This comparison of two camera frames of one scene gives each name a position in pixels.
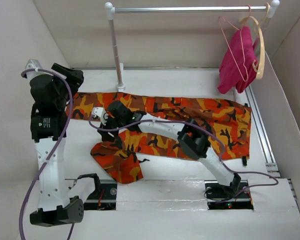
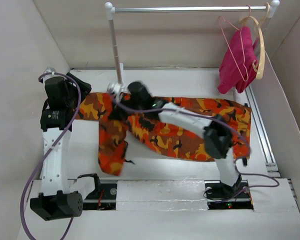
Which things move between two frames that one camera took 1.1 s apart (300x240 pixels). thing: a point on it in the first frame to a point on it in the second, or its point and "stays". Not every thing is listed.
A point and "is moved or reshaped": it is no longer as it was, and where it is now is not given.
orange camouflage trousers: (228, 123) is moved or reshaped
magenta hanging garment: (240, 65) stays
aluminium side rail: (272, 169) stays
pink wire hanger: (242, 43) stays
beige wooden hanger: (260, 71) stays
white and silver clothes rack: (110, 11) stays
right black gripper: (105, 136) to (118, 113)
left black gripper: (76, 76) to (85, 89)
